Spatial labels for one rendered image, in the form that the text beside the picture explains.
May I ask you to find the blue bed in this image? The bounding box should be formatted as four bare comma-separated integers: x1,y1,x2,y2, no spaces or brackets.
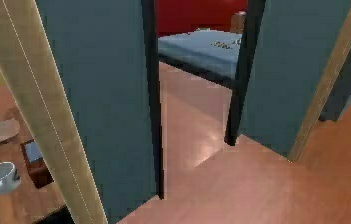
157,29,243,90

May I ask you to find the grey cup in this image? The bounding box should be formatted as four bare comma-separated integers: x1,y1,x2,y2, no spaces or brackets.
0,161,22,196

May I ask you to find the dark brown box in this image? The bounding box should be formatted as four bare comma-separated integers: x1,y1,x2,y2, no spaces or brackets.
20,139,55,190

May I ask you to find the brown wooden table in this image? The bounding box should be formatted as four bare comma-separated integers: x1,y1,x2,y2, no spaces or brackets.
0,105,67,224

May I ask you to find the brown wooden nightstand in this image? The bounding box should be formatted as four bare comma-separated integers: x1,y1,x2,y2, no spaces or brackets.
230,11,247,35

